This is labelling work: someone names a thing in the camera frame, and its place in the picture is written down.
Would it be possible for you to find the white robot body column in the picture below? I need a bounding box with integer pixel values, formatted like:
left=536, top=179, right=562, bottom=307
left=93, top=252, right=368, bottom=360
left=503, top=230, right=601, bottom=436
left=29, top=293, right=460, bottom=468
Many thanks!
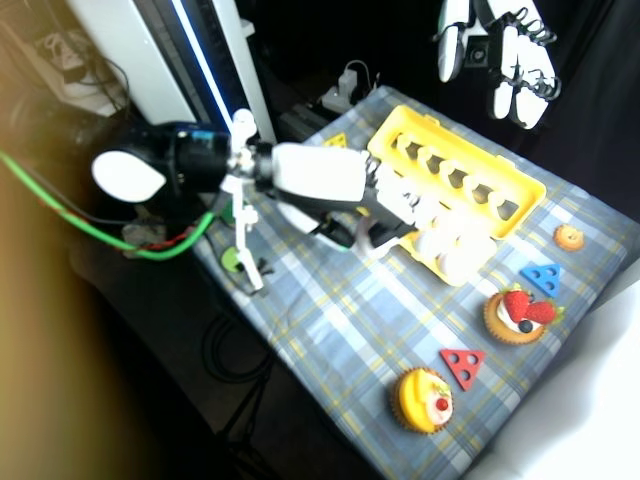
left=67, top=0, right=279, bottom=146

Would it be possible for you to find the blue plaid table cloth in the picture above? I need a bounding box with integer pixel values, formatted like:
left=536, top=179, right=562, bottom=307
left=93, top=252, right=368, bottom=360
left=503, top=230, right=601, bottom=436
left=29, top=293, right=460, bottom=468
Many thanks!
left=192, top=85, right=630, bottom=480

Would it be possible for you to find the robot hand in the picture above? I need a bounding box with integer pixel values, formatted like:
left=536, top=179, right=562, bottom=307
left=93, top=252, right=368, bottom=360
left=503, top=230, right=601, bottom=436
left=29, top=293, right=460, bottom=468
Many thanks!
left=272, top=142, right=431, bottom=259
left=433, top=0, right=562, bottom=131

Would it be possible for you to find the blue triangle block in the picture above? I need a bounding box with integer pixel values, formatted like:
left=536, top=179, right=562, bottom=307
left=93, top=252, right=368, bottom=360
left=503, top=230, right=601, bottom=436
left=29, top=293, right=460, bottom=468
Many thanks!
left=519, top=262, right=562, bottom=300

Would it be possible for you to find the green cable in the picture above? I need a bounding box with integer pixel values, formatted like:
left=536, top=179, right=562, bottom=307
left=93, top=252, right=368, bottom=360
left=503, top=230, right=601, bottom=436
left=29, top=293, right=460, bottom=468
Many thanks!
left=0, top=149, right=217, bottom=262

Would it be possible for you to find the green toy ring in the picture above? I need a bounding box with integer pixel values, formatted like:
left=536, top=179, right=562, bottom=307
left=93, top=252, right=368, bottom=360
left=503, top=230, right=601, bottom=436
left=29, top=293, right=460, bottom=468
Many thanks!
left=219, top=246, right=246, bottom=275

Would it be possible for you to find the toy cupcake with orange slice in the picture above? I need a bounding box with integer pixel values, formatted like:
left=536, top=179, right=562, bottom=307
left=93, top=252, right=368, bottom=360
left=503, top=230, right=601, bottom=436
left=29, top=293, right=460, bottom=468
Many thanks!
left=389, top=367, right=455, bottom=435

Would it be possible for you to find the yellow egg carton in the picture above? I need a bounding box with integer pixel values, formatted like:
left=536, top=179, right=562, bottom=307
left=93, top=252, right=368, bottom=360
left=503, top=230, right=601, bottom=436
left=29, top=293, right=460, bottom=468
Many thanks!
left=366, top=103, right=547, bottom=289

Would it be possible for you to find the toy cupcake with strawberries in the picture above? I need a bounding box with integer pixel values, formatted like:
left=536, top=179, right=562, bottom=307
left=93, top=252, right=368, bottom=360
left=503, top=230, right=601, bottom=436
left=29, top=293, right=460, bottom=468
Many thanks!
left=482, top=282, right=566, bottom=346

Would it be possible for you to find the red triangle block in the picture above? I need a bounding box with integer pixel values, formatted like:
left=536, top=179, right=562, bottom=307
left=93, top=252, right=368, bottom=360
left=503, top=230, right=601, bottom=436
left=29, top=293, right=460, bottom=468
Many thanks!
left=439, top=348, right=487, bottom=392

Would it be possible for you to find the tan toy biscuit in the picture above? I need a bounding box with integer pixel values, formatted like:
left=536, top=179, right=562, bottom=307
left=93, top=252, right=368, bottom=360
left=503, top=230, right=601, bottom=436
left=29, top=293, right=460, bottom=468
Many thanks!
left=553, top=223, right=586, bottom=253

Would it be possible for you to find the white toy egg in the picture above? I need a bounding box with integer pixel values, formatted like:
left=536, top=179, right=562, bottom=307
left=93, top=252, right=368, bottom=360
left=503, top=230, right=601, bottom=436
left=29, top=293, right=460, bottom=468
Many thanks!
left=413, top=230, right=446, bottom=261
left=442, top=214, right=474, bottom=241
left=435, top=249, right=474, bottom=281
left=459, top=230, right=499, bottom=264

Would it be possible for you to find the grey power adapter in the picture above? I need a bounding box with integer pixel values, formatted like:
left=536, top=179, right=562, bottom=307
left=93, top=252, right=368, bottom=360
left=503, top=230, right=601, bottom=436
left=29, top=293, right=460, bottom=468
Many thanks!
left=319, top=59, right=381, bottom=116

